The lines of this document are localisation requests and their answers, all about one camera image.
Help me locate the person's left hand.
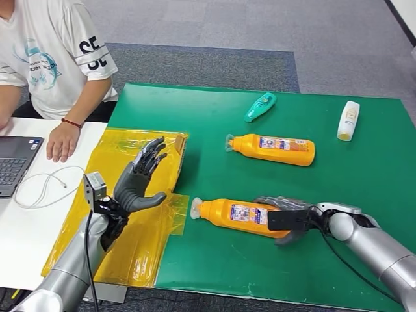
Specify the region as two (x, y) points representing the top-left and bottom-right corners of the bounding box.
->
(45, 122), (82, 164)

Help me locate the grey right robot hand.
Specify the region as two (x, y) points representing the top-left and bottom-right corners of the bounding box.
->
(253, 196), (321, 246)

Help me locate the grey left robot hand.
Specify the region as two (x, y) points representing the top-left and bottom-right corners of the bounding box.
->
(112, 136), (168, 214)

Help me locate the orange bottle with clear cap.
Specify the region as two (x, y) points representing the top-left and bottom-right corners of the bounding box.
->
(190, 197), (291, 239)
(225, 133), (316, 168)

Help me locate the teal bottle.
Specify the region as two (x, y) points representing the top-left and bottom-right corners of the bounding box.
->
(243, 92), (278, 124)

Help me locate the white bottle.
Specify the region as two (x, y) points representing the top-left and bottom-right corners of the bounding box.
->
(337, 100), (361, 142)

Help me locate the grey laptop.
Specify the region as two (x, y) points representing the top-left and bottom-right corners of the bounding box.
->
(0, 135), (44, 198)

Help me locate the yellow film wrapped board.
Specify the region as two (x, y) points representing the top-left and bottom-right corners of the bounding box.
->
(42, 127), (190, 289)

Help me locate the person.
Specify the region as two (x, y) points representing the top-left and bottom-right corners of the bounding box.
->
(0, 0), (119, 164)

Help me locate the green table mat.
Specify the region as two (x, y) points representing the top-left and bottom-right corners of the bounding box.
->
(155, 81), (416, 312)

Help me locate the dark grey floor rug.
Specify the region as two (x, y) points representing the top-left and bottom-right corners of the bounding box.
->
(19, 42), (300, 107)

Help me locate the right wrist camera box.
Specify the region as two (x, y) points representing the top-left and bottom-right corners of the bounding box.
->
(267, 209), (311, 233)

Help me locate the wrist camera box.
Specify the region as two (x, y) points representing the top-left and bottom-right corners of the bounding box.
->
(267, 209), (311, 233)
(82, 171), (107, 214)

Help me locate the white cable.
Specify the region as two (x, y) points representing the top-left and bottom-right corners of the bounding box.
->
(13, 165), (85, 210)

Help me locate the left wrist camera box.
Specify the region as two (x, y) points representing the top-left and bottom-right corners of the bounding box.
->
(82, 171), (107, 214)

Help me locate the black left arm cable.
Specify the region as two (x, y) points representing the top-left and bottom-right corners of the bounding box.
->
(83, 209), (100, 312)

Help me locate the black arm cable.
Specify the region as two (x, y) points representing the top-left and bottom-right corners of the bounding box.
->
(320, 232), (400, 304)
(83, 209), (100, 312)

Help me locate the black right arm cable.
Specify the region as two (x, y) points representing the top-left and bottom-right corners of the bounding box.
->
(320, 232), (400, 304)

